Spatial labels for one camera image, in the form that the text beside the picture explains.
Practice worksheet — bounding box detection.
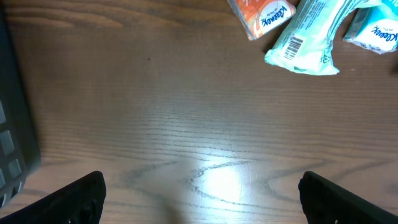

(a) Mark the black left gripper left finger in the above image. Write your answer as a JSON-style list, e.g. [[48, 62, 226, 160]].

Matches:
[[1, 171, 106, 224]]

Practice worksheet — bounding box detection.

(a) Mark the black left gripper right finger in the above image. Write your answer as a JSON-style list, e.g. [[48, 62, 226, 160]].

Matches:
[[298, 171, 397, 224]]

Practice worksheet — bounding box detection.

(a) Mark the light green pack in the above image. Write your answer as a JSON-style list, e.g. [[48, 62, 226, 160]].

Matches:
[[264, 0, 382, 75]]

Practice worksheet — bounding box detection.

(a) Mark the small teal tissue pack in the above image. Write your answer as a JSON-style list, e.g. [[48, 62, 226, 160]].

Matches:
[[343, 0, 397, 54]]

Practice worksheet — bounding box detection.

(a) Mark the orange snack pack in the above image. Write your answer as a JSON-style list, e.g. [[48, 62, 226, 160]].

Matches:
[[228, 0, 296, 40]]

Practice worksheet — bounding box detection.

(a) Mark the dark grey plastic basket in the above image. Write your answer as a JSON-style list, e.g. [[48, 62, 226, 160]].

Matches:
[[1, 12, 40, 208]]

